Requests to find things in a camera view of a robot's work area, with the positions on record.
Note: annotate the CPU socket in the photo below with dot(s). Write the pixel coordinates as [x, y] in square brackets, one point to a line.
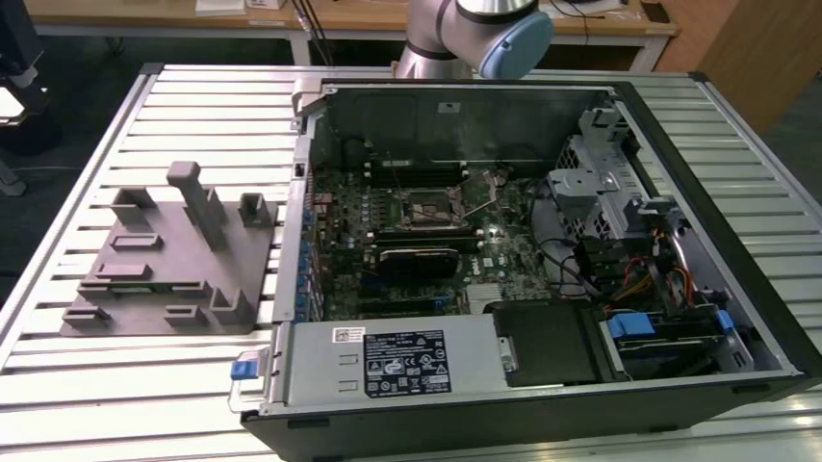
[427, 207]

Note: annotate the wooden desk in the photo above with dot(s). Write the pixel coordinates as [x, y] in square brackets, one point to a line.
[224, 18]

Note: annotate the white box with print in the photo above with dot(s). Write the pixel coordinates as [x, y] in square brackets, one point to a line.
[265, 4]

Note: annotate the grey parts rack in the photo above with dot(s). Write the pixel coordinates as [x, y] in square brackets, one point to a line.
[192, 269]

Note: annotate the green RAM stick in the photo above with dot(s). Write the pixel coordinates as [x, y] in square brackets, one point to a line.
[141, 289]

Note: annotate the green motherboard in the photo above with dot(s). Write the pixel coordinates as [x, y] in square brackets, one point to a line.
[347, 226]

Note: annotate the thin metal locking lever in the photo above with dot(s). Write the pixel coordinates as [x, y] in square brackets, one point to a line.
[397, 175]

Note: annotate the black RAM slot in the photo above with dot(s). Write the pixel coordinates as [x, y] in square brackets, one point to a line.
[423, 234]
[411, 168]
[417, 181]

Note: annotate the blue case latch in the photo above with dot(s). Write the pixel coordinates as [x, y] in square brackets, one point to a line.
[241, 369]

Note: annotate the black graphics card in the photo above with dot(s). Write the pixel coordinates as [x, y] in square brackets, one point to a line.
[417, 264]

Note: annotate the black expansion slot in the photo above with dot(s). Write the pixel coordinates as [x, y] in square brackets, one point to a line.
[391, 308]

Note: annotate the silver power supply unit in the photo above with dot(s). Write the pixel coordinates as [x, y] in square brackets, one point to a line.
[320, 366]

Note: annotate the silver chipset heatsink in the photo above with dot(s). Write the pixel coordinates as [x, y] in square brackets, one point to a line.
[483, 294]

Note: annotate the silver drive cage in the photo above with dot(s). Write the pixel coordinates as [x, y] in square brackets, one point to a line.
[603, 159]

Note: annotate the black phone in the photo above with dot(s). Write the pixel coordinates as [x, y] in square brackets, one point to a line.
[656, 12]

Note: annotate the black plastic shroud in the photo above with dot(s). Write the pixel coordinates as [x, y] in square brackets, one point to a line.
[545, 346]

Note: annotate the black PC case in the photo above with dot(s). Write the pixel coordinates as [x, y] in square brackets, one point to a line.
[449, 428]

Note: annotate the hard disk in blue carrier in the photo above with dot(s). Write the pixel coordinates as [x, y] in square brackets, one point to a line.
[628, 327]

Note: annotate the wooden cabinet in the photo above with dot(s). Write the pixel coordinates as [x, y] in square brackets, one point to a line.
[758, 58]

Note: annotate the blue plastic tab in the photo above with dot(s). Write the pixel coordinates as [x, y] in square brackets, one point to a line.
[723, 321]

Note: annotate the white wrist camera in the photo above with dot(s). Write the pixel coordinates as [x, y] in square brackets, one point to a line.
[12, 103]

